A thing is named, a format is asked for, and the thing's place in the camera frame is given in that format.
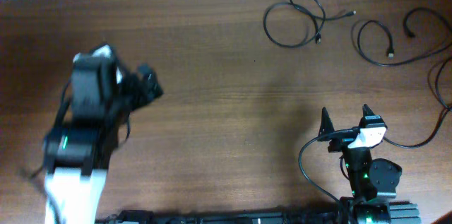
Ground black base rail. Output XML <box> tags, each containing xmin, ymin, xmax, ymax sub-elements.
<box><xmin>95</xmin><ymin>203</ymin><xmax>422</xmax><ymax>224</ymax></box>

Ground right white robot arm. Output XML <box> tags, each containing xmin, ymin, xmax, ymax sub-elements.
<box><xmin>319</xmin><ymin>105</ymin><xmax>402</xmax><ymax>223</ymax></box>

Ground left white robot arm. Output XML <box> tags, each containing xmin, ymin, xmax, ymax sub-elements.
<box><xmin>43</xmin><ymin>43</ymin><xmax>164</xmax><ymax>223</ymax></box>

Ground black cable bundle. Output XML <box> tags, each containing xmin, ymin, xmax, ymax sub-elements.
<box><xmin>263</xmin><ymin>0</ymin><xmax>357</xmax><ymax>49</ymax></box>

